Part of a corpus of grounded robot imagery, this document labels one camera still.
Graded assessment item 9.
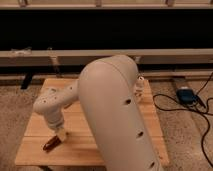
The black bracket leg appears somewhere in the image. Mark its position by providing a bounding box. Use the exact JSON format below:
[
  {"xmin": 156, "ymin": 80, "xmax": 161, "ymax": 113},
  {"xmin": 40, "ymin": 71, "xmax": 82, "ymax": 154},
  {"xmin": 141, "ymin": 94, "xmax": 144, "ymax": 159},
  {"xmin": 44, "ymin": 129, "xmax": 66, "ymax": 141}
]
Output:
[{"xmin": 21, "ymin": 73, "xmax": 34, "ymax": 90}]

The wooden rail beam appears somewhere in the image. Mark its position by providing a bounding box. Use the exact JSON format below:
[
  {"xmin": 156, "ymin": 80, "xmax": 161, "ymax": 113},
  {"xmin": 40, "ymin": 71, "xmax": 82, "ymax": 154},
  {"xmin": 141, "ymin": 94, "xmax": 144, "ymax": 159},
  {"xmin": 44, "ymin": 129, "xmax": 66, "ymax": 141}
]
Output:
[{"xmin": 0, "ymin": 48, "xmax": 213, "ymax": 67}]

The clear plastic bottle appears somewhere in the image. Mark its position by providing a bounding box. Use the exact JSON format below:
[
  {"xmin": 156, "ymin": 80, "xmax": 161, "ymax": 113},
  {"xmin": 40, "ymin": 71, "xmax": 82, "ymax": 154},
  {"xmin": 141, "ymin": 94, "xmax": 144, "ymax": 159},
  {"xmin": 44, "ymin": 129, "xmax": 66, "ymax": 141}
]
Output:
[{"xmin": 134, "ymin": 76, "xmax": 144, "ymax": 98}]

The red pepper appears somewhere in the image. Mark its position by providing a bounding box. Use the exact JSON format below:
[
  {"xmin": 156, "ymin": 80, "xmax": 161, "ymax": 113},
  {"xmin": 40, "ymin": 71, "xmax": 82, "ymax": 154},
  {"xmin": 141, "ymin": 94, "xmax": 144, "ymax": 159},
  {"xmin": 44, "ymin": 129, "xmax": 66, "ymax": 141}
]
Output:
[{"xmin": 43, "ymin": 136, "xmax": 61, "ymax": 152}]

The wooden table board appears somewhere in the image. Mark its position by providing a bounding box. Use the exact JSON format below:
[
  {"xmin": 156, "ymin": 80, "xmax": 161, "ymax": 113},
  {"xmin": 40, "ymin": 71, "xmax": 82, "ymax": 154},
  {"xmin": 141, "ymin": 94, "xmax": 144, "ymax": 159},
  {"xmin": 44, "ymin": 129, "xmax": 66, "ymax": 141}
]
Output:
[{"xmin": 15, "ymin": 80, "xmax": 169, "ymax": 166}]

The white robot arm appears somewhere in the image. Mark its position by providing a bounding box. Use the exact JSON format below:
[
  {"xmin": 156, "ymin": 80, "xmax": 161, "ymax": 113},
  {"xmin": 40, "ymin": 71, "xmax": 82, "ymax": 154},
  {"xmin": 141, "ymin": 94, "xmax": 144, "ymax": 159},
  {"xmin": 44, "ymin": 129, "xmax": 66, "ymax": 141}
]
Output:
[{"xmin": 33, "ymin": 55, "xmax": 164, "ymax": 171}]

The blue power adapter box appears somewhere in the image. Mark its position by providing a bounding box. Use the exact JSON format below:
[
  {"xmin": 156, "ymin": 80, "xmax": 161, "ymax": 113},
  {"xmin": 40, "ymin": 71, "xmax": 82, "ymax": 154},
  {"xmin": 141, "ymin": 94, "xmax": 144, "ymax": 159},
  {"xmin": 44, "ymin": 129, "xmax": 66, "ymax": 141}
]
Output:
[{"xmin": 176, "ymin": 88, "xmax": 197, "ymax": 104}]

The black cable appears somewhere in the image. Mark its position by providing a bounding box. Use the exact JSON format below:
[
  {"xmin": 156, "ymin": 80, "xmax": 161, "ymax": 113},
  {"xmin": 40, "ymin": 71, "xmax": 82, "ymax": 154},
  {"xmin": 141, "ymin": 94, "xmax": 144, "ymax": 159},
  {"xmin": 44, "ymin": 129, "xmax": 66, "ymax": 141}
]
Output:
[{"xmin": 152, "ymin": 71, "xmax": 213, "ymax": 169}]

